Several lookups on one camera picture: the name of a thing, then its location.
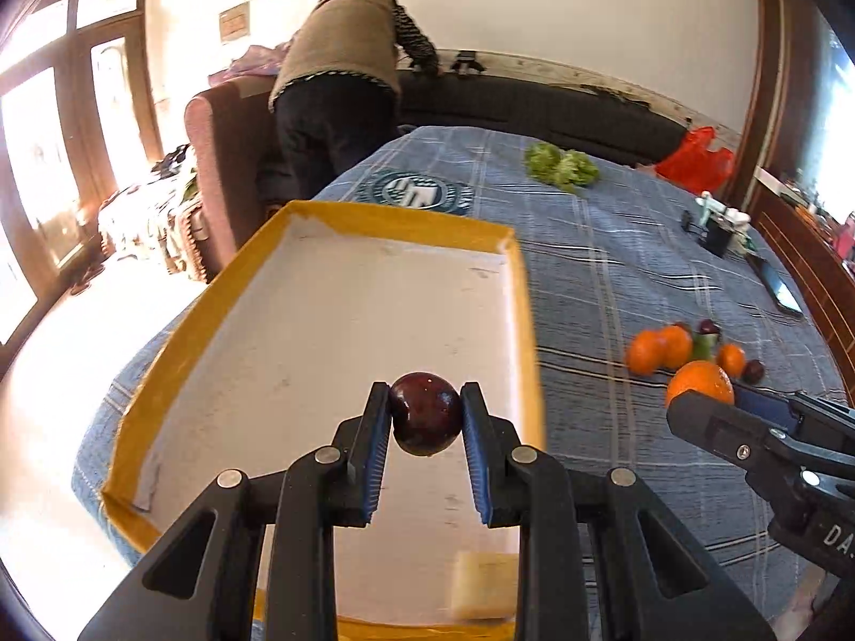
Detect small orange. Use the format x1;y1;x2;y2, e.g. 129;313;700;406
716;343;747;379

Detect dark purple plum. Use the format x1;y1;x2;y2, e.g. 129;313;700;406
697;318;720;336

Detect small black charger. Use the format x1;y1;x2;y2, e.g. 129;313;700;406
681;210;697;233

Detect orange mandarin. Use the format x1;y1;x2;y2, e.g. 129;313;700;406
625;330;666;376

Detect patterned daybed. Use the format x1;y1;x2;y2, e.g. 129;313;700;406
97;143;207;282

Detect black smartphone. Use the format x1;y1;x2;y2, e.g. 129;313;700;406
745;253;804;318

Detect person in beige vest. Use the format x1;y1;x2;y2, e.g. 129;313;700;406
268;0;440;198

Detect wall notice plaque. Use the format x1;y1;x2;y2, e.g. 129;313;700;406
217;2;251;42

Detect dark red plum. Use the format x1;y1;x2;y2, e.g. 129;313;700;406
387;372;464;457

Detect blue plaid tablecloth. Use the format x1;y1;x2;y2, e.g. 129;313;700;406
73;128;845;619

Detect yellow cardboard tray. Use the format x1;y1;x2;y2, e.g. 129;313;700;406
102;201;546;639

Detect pale foam block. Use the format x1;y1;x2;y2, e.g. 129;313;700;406
449;551;519;621

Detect wooden sideboard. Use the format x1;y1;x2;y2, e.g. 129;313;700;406
749;181;855;402

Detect orange tangerine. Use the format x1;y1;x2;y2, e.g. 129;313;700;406
659;324;694;371

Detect black sofa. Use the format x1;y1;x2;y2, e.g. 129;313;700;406
399;71;687;165

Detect large orange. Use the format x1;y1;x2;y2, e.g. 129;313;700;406
665;361;735;407

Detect white plastic bottles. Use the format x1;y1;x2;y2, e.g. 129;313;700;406
696;191;758;256

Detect maroon armchair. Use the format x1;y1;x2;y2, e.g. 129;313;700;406
184;75;300;276

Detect wooden glass door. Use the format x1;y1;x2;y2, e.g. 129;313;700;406
2;0;162;368

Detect black pen cup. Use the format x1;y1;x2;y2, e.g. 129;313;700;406
698;216;733;257

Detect red plastic bag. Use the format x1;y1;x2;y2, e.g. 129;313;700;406
655;126;735;196

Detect green lettuce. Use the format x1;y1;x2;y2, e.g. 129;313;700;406
523;142;600;192

